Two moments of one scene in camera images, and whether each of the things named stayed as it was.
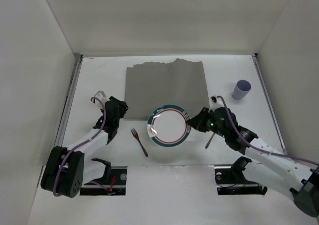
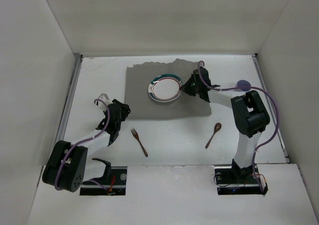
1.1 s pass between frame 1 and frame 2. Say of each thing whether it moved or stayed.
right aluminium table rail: stayed
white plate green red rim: moved
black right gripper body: moved
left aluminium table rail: stayed
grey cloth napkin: stayed
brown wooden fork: stayed
